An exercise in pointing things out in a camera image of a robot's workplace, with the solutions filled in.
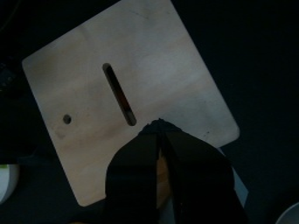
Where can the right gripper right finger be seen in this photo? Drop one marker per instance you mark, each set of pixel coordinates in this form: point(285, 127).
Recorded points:
point(201, 183)

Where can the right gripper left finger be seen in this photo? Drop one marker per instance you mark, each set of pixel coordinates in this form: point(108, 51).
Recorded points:
point(132, 180)

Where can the white plate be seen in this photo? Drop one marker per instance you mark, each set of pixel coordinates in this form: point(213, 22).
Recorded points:
point(6, 183)

